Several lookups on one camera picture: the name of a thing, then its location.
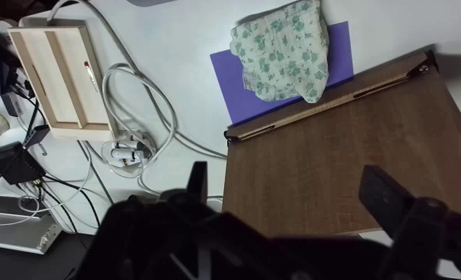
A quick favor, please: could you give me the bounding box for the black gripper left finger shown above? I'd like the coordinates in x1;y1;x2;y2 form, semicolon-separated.
184;161;211;206

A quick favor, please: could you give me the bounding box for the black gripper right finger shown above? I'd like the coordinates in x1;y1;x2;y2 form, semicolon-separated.
359;165;418;239

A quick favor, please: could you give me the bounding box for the white green floral cloth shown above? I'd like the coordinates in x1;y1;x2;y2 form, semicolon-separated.
228;0;332;105

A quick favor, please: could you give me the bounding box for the purple desk mat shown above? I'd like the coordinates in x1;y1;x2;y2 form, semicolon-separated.
209;21;356;127

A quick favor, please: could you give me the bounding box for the brown wooden book stand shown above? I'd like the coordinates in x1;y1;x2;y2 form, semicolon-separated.
223;46;461;240

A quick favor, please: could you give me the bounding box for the white power plug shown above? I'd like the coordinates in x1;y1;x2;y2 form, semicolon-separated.
102;136;158;172

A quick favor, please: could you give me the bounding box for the white pen red tip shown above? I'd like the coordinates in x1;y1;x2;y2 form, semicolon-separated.
83;60;102;89

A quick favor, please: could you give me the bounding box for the black power adapter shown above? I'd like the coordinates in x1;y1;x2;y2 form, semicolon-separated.
0;142;49;187

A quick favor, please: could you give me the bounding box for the silver flat device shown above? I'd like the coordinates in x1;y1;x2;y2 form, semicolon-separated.
0;197;64;257

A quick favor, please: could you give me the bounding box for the light wooden tray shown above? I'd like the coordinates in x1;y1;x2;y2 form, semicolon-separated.
8;19;114;142

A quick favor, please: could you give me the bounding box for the thick grey cable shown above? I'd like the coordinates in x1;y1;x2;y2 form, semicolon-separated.
46;0;228;197

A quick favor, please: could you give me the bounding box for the thin black cable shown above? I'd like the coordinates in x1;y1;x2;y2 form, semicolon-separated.
33;141;119;237

